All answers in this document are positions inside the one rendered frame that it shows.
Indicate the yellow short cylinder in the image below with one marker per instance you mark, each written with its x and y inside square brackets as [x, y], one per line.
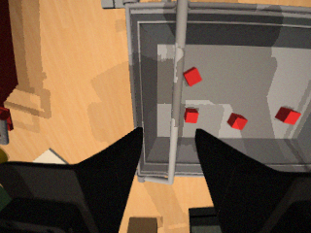
[3, 157]

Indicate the green rectangular block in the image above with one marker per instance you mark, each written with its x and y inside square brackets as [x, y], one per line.
[4, 198]

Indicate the brown open-top box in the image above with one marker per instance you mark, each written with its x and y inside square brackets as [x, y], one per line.
[142, 225]

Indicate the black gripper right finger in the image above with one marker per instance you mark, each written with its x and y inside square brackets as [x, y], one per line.
[248, 196]

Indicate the small red block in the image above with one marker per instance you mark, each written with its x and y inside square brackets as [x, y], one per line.
[237, 121]
[288, 116]
[191, 115]
[192, 77]

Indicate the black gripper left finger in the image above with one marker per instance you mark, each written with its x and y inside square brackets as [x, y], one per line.
[99, 186]

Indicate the cream flat square panel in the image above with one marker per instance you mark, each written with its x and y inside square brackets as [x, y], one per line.
[49, 156]

